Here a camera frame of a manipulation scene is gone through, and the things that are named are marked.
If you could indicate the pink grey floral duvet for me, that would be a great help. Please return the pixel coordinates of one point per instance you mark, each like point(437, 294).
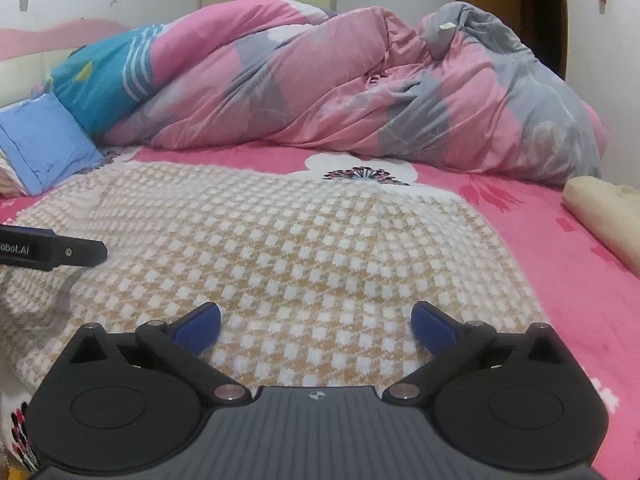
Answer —
point(325, 70)

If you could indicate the blue pillow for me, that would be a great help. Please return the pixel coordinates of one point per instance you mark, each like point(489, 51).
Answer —
point(47, 145)

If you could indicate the beige checked knit cardigan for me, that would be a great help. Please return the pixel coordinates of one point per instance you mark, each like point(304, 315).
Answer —
point(300, 240)

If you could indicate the teal striped pillow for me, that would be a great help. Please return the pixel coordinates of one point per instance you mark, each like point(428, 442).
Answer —
point(100, 80)

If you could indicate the folded beige cloth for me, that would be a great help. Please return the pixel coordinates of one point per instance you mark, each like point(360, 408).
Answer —
point(607, 215)

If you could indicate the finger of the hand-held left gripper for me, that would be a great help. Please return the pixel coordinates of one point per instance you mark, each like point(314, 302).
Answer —
point(80, 253)

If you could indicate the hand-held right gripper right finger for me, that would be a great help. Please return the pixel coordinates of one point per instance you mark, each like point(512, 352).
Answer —
point(432, 329)

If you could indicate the pink floral bed sheet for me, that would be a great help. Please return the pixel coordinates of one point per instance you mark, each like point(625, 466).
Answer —
point(565, 280)

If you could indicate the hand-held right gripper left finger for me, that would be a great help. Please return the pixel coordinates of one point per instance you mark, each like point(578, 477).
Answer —
point(200, 329)

